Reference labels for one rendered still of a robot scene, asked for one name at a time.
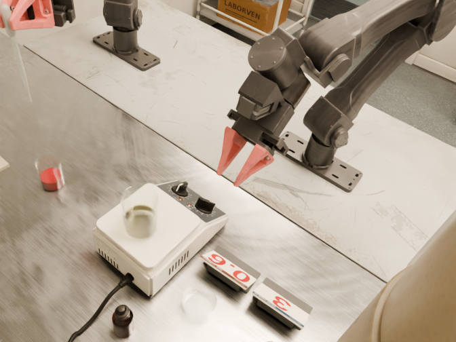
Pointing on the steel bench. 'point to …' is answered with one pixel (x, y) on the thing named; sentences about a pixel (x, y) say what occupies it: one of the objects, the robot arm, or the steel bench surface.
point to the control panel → (191, 201)
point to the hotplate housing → (154, 284)
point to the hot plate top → (153, 256)
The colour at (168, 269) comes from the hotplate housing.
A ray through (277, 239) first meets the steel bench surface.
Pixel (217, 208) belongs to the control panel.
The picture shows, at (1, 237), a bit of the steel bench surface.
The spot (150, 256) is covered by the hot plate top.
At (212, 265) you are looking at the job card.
